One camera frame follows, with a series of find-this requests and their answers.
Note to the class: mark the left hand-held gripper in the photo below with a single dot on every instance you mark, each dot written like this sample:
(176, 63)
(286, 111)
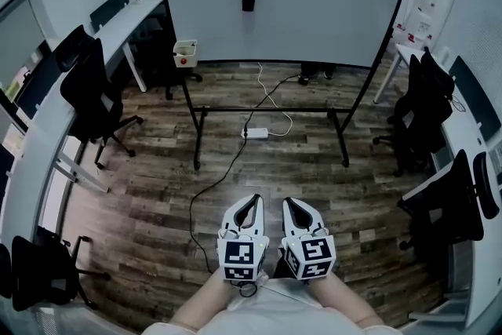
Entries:
(238, 253)

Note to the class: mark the long white desk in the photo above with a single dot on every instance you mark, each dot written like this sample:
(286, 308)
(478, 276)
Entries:
(27, 168)

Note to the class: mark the black desk divider panel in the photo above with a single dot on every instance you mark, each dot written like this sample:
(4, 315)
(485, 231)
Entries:
(108, 8)

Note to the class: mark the person's right forearm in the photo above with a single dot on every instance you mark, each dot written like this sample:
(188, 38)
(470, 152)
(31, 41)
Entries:
(341, 298)

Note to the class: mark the black whiteboard eraser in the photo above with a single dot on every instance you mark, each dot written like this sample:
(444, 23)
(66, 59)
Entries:
(248, 0)

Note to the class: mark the person's dark trousers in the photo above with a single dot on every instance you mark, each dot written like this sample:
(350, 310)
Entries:
(281, 266)

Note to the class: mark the black office chair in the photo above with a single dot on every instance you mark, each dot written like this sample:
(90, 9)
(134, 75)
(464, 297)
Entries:
(421, 110)
(92, 90)
(157, 51)
(455, 208)
(39, 270)

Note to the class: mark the person's light shirt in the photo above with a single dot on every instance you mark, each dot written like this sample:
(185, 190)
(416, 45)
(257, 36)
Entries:
(270, 314)

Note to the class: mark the curved white desk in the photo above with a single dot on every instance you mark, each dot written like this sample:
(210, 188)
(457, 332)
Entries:
(470, 153)

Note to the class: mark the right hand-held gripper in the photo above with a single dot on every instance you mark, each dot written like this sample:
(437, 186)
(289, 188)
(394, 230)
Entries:
(311, 255)

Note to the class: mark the white power strip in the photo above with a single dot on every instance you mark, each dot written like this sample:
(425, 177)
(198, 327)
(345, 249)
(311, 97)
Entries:
(255, 133)

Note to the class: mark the white wall box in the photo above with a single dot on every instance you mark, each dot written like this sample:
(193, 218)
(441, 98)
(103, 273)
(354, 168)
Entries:
(424, 12)

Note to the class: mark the person's left forearm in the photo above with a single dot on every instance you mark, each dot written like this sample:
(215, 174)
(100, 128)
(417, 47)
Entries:
(204, 298)

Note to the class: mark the white desk with dark divider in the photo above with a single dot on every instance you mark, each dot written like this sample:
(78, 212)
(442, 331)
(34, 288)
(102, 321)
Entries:
(125, 19)

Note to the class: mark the white tray with red button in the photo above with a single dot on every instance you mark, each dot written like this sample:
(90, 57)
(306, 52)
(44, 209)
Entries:
(184, 55)

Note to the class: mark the computer keyboard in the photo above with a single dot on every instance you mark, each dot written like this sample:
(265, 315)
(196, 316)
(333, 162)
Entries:
(496, 162)

